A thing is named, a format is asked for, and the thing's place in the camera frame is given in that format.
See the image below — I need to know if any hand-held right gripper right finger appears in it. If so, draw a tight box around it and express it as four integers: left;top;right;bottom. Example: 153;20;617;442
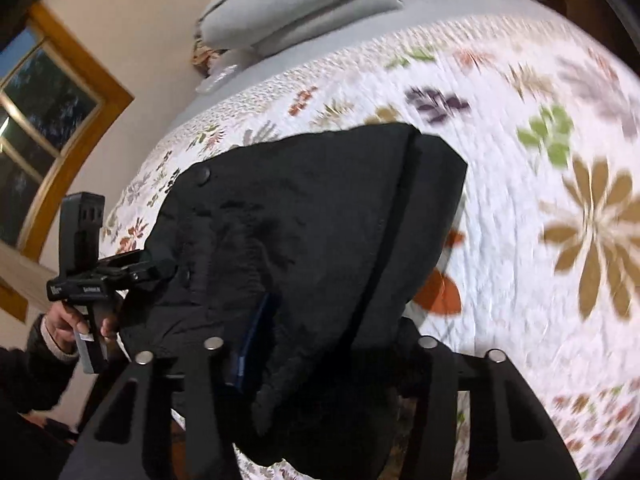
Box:
395;317;585;480

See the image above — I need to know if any wooden framed window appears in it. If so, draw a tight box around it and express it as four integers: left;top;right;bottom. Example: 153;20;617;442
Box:
0;1;136;322

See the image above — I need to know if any person's left forearm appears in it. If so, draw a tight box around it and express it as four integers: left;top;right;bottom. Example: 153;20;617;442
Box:
0;312;83;416

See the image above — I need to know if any clear plastic bag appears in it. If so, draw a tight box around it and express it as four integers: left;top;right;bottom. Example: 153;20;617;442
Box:
194;62;242;95

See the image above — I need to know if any grey bed sheet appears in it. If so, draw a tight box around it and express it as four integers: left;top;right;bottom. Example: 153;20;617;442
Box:
169;0;568;133

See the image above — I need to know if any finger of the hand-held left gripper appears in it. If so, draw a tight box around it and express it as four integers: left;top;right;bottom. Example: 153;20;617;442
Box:
97;251;178;295

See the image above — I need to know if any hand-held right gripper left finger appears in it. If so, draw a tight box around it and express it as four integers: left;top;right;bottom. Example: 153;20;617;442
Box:
59;291;276;480

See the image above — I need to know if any floral pillow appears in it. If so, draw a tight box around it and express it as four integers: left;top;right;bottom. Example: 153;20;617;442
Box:
191;34;227;77

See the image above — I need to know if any white floral quilt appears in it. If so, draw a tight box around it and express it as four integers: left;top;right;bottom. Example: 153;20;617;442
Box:
99;12;640;480

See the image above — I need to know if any black jacket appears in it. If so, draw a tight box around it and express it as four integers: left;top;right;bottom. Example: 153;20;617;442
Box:
116;122;469;479

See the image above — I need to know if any person's left hand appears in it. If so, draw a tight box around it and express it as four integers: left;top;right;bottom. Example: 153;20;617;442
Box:
41;302;122;361

